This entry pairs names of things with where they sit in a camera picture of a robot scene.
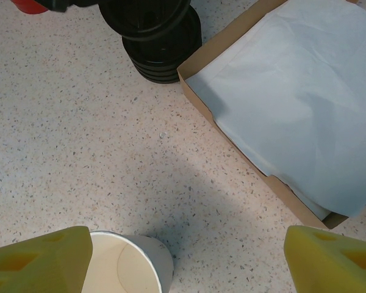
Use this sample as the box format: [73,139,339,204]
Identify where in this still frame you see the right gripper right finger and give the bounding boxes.
[284,225,366,293]

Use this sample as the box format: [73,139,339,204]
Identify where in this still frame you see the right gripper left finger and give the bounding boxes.
[0,225,94,293]

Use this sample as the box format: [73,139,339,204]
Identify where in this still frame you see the white paper coffee cup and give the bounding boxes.
[81,230,175,293]

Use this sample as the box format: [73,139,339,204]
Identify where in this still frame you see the stack of white napkins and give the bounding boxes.
[187,0,366,219]

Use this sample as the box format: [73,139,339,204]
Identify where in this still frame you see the white napkin on cardboard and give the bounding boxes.
[176,0,366,230]

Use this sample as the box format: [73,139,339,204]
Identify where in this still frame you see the stack of black lids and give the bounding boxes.
[97,0,203,85]

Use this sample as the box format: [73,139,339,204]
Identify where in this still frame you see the red plastic cup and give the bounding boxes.
[11,0,49,15]

